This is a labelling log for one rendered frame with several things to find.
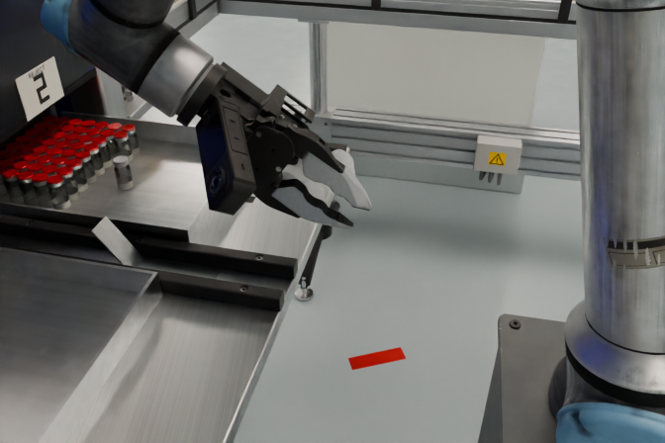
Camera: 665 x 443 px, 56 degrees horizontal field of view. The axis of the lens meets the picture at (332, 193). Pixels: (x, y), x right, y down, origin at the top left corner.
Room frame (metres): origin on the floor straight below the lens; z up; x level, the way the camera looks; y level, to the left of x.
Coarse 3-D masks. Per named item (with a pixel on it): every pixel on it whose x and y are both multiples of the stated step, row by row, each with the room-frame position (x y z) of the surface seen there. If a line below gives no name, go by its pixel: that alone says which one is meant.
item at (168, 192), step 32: (160, 128) 0.89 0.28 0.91; (192, 128) 0.88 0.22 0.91; (160, 160) 0.83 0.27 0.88; (192, 160) 0.83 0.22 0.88; (96, 192) 0.74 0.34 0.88; (128, 192) 0.74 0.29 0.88; (160, 192) 0.74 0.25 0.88; (192, 192) 0.74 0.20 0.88; (96, 224) 0.63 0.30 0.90; (128, 224) 0.62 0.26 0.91; (160, 224) 0.62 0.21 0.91; (192, 224) 0.62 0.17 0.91
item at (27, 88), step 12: (48, 60) 0.82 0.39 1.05; (36, 72) 0.79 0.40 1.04; (48, 72) 0.81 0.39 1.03; (24, 84) 0.76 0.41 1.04; (36, 84) 0.78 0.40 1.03; (48, 84) 0.81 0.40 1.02; (60, 84) 0.83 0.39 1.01; (24, 96) 0.76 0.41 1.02; (36, 96) 0.78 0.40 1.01; (60, 96) 0.82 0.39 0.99; (24, 108) 0.75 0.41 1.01; (36, 108) 0.77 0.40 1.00
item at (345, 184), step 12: (312, 156) 0.53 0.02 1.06; (336, 156) 0.56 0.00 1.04; (348, 156) 0.58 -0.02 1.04; (312, 168) 0.53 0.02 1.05; (324, 168) 0.53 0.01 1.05; (348, 168) 0.56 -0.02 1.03; (312, 180) 0.53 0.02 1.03; (324, 180) 0.53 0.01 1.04; (336, 180) 0.53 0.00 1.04; (348, 180) 0.53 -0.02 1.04; (336, 192) 0.53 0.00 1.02; (348, 192) 0.52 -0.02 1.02; (360, 192) 0.53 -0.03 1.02; (360, 204) 0.53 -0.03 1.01
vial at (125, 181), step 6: (126, 162) 0.75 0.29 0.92; (114, 168) 0.75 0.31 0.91; (120, 168) 0.75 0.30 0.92; (126, 168) 0.75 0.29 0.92; (120, 174) 0.74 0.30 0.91; (126, 174) 0.75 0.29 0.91; (120, 180) 0.74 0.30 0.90; (126, 180) 0.75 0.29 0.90; (132, 180) 0.75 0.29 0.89; (120, 186) 0.74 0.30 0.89; (126, 186) 0.74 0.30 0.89; (132, 186) 0.75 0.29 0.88
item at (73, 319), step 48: (0, 288) 0.54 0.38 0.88; (48, 288) 0.54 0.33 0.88; (96, 288) 0.54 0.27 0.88; (144, 288) 0.50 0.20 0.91; (0, 336) 0.46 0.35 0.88; (48, 336) 0.46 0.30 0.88; (96, 336) 0.46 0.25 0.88; (0, 384) 0.40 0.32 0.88; (48, 384) 0.40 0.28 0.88; (96, 384) 0.39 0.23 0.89; (0, 432) 0.35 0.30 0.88; (48, 432) 0.33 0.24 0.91
